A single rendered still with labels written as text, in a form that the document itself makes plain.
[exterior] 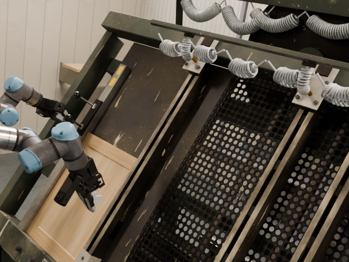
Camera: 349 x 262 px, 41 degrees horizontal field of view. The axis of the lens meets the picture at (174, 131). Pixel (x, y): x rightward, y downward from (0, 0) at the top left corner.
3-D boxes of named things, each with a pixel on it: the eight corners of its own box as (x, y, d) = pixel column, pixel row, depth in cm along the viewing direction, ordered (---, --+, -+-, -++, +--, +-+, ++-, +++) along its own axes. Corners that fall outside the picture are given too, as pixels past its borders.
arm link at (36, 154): (21, 165, 151) (52, 149, 155) (30, 179, 142) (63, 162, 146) (11, 145, 147) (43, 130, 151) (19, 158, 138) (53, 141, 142)
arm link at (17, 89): (-1, 87, 204) (11, 71, 204) (18, 99, 212) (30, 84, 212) (5, 93, 198) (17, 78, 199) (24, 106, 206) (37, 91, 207)
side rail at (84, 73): (10, 210, 250) (-7, 204, 242) (118, 41, 265) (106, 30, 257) (15, 215, 246) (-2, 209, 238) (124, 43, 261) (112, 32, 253)
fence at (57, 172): (23, 228, 229) (17, 226, 226) (124, 67, 242) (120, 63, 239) (28, 233, 226) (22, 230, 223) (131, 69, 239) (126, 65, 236)
